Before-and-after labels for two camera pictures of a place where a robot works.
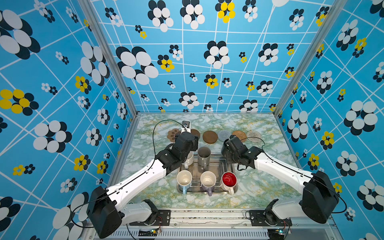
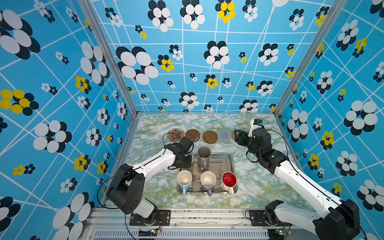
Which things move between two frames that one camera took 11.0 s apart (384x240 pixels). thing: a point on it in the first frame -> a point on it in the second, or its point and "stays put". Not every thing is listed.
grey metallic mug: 204,156 stays put
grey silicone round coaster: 223,135 stays put
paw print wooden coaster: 171,134 stays put
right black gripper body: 233,158 -> 245,140
